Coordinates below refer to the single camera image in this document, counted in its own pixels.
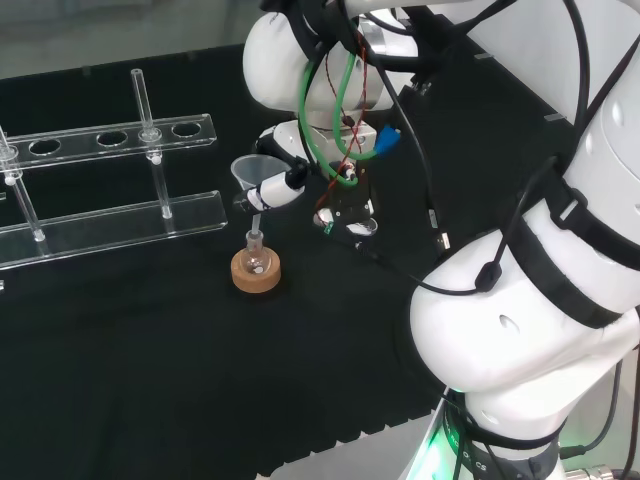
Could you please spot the black bench cloth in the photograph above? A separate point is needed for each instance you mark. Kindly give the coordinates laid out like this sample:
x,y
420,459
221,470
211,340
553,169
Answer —
x,y
150,375

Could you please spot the small glass round-bottom flask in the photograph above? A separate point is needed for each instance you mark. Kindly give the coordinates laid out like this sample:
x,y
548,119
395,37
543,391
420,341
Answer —
x,y
255,256

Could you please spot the clear plastic funnel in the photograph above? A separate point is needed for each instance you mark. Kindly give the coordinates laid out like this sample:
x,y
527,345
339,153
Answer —
x,y
250,170

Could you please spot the clear acrylic funnel stand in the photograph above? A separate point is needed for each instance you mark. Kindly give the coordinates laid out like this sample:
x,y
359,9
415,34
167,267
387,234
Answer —
x,y
100,227

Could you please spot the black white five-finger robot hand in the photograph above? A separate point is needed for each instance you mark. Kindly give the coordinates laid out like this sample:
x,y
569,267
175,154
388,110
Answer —
x,y
350,205

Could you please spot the grey tape piece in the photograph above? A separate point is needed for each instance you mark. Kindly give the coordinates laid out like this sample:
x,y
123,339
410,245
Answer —
x,y
551,118
483,56

